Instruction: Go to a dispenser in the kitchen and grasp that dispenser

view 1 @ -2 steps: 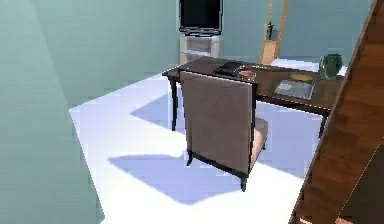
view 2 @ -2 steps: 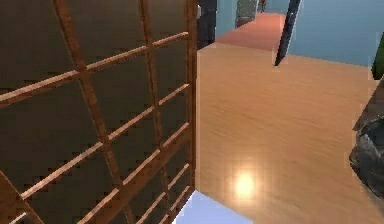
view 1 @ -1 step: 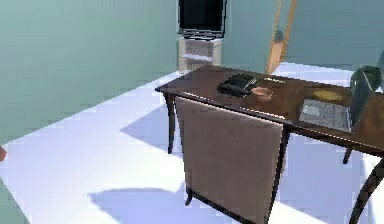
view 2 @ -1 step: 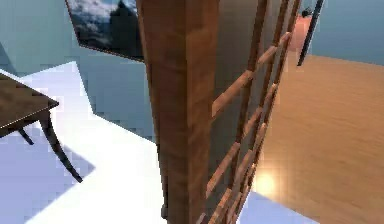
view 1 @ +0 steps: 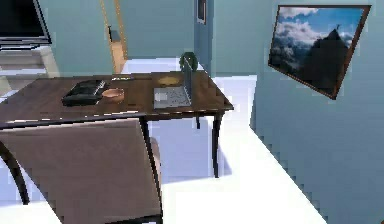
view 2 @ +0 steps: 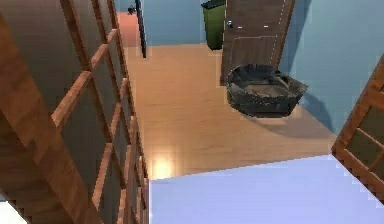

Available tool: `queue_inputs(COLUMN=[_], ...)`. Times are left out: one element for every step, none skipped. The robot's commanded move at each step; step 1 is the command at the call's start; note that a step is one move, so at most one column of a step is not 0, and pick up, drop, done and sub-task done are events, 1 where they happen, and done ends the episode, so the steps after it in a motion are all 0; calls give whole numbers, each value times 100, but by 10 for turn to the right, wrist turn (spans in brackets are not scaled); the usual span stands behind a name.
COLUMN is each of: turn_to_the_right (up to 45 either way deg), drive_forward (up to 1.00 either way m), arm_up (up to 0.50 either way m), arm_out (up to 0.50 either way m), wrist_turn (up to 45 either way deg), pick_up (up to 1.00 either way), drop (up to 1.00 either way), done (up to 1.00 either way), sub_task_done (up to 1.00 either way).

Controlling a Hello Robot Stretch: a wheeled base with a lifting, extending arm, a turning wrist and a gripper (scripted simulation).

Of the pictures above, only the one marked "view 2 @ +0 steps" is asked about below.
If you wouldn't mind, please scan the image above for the green bin with black lid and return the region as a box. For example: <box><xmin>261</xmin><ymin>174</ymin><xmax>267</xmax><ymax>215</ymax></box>
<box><xmin>200</xmin><ymin>0</ymin><xmax>227</xmax><ymax>52</ymax></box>

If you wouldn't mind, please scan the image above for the dark grey pet bed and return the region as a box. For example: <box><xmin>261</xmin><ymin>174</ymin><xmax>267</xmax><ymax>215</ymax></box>
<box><xmin>226</xmin><ymin>63</ymin><xmax>309</xmax><ymax>119</ymax></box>

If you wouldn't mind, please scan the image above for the brown wooden room door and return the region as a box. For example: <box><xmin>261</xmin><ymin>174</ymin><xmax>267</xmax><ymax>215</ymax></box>
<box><xmin>219</xmin><ymin>0</ymin><xmax>296</xmax><ymax>87</ymax></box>

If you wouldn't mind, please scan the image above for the brown wooden shelf unit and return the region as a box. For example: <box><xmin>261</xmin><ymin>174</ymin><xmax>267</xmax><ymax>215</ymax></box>
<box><xmin>0</xmin><ymin>0</ymin><xmax>150</xmax><ymax>224</ymax></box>
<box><xmin>331</xmin><ymin>54</ymin><xmax>384</xmax><ymax>205</ymax></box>

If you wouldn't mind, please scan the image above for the dark room door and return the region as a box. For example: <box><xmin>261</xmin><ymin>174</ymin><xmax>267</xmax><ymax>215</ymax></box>
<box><xmin>134</xmin><ymin>0</ymin><xmax>148</xmax><ymax>59</ymax></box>

